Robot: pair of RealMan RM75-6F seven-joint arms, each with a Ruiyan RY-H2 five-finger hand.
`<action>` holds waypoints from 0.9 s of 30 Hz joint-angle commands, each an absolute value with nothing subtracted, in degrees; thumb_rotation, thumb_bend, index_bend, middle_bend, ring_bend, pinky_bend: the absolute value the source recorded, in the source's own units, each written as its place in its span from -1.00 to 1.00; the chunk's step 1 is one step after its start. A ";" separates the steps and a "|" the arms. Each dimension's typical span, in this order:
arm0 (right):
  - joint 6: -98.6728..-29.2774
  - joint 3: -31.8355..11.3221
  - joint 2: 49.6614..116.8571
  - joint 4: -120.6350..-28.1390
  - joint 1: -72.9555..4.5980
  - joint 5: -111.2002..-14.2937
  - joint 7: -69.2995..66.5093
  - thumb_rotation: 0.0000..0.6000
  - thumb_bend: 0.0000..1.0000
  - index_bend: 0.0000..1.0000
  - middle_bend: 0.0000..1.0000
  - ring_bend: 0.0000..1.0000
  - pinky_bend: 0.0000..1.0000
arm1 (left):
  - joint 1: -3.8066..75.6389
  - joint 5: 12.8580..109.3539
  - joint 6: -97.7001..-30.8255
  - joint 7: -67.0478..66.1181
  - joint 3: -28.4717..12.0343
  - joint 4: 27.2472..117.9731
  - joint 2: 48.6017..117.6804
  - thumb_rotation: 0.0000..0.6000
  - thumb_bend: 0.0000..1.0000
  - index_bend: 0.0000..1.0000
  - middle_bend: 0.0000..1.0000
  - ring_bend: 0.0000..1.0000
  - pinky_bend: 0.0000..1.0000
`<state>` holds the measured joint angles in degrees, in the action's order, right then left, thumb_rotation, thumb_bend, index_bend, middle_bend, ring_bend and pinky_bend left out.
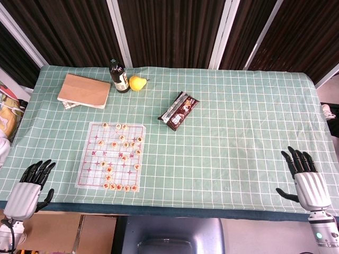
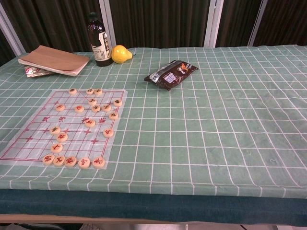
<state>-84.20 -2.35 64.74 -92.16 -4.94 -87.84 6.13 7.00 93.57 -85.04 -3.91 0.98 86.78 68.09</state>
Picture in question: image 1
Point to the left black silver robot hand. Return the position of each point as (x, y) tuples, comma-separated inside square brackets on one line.
[(22, 195)]

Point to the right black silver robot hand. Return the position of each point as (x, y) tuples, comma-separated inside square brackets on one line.
[(312, 188)]

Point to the round wooden chess piece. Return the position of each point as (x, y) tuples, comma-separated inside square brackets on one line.
[(119, 187), (132, 144), (134, 188), (137, 166), (100, 143), (138, 152), (121, 137), (118, 126), (112, 186), (114, 144), (105, 125), (124, 158), (126, 144), (124, 127), (139, 139), (127, 188), (108, 177), (106, 186), (110, 169), (103, 163)]

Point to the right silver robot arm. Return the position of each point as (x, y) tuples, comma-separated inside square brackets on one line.
[(323, 230)]

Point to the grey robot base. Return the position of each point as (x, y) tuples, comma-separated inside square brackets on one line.
[(172, 232)]

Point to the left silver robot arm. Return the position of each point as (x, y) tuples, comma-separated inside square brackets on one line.
[(6, 236)]

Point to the chinese chess board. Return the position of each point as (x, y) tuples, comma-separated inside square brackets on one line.
[(92, 158)]

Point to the white shoe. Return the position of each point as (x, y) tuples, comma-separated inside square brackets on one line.
[(328, 111)]

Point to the colourful printed bag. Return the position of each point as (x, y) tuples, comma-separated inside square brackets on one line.
[(8, 116)]

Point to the green checked tablecloth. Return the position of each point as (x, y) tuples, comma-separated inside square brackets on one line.
[(225, 158)]

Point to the brown paper notebook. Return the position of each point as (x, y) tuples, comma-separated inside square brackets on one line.
[(84, 90)]

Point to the dark slatted partition screen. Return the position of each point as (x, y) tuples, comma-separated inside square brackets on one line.
[(243, 34), (304, 37), (13, 61), (172, 31), (74, 31)]

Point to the brown snack packet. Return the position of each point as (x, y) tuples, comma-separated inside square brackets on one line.
[(180, 111)]

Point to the dark glass bottle white label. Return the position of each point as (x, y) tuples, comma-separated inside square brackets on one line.
[(119, 76)]

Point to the yellow pear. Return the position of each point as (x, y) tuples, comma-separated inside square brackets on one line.
[(136, 83)]

